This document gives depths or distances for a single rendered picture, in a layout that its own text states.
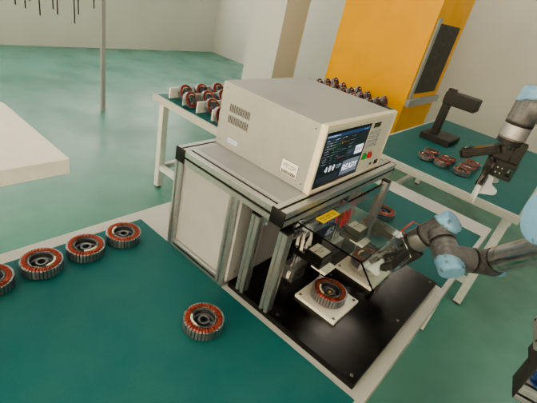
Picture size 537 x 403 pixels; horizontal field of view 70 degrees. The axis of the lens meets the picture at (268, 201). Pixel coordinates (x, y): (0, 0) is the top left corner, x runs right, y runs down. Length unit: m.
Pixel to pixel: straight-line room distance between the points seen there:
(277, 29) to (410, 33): 1.51
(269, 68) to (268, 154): 3.99
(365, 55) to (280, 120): 3.89
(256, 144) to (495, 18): 5.49
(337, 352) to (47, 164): 0.85
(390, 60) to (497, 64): 1.99
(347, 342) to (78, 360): 0.70
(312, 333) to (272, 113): 0.63
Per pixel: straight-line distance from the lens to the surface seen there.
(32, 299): 1.23
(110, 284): 1.24
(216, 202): 1.15
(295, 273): 1.28
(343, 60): 5.07
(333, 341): 1.18
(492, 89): 6.37
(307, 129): 1.04
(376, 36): 4.89
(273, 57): 5.05
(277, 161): 1.12
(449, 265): 1.20
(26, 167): 0.87
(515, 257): 1.19
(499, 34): 6.38
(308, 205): 1.04
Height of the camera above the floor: 1.60
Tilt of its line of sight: 29 degrees down
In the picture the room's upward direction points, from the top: 14 degrees clockwise
